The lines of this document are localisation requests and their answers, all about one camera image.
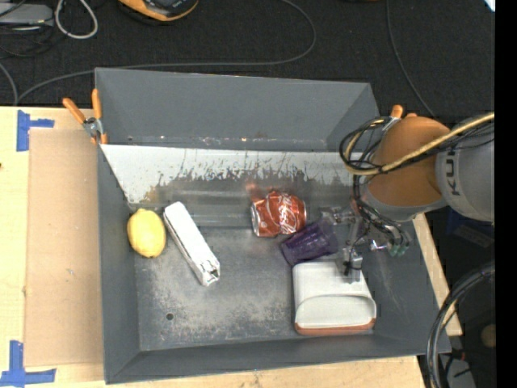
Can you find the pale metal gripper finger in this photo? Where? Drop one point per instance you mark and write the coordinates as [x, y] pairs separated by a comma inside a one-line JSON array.
[[354, 263], [337, 216]]

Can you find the purple plastic cup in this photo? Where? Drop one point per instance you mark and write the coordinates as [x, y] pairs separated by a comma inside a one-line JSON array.
[[309, 243]]

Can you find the white and brown rectangular case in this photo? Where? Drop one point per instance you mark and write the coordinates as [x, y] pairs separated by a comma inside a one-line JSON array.
[[331, 301]]

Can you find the crushed red soda can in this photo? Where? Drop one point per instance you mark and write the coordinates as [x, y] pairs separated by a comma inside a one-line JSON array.
[[278, 214]]

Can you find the grey metal bin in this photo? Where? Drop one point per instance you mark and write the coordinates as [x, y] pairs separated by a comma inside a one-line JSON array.
[[242, 297]]

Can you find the long white stapler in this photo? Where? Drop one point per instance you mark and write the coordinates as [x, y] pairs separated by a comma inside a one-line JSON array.
[[190, 243]]

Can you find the yellow lemon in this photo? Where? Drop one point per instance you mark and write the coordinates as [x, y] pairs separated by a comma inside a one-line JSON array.
[[146, 233]]

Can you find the brown cardboard board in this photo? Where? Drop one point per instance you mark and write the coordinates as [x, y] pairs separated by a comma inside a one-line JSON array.
[[60, 237]]

